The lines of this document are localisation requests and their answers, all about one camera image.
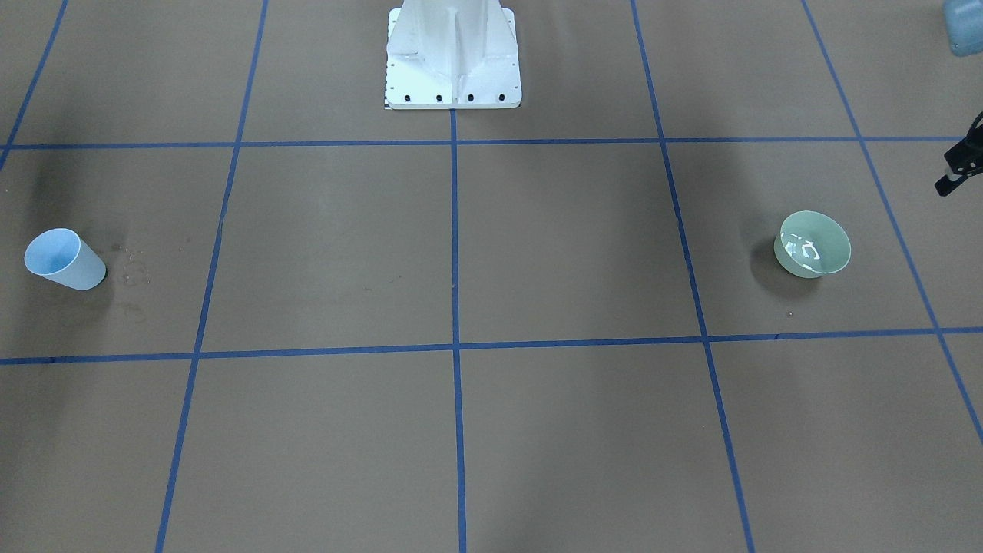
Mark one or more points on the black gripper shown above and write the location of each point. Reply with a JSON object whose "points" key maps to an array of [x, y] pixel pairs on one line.
{"points": [[961, 159]]}

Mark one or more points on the light blue plastic cup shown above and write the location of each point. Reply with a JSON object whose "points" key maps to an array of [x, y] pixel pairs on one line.
{"points": [[60, 255]]}

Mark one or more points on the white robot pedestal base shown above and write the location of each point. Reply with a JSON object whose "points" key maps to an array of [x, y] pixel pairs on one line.
{"points": [[452, 55]]}

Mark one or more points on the light green bowl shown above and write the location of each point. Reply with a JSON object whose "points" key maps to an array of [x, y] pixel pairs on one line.
{"points": [[811, 245]]}

